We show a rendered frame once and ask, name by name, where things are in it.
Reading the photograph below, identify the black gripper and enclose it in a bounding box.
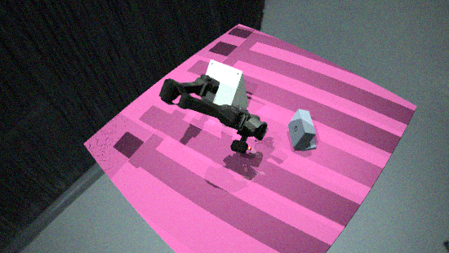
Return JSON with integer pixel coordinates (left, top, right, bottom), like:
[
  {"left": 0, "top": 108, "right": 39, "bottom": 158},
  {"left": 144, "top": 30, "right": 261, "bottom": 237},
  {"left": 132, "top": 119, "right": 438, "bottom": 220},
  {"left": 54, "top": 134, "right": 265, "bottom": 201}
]
[{"left": 230, "top": 114, "right": 260, "bottom": 153}]

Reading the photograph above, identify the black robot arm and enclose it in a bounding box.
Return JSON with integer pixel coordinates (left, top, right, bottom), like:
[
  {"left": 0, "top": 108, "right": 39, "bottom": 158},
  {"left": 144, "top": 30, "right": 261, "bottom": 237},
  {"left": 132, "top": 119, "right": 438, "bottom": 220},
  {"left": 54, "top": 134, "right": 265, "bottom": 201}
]
[{"left": 159, "top": 74, "right": 268, "bottom": 141}]

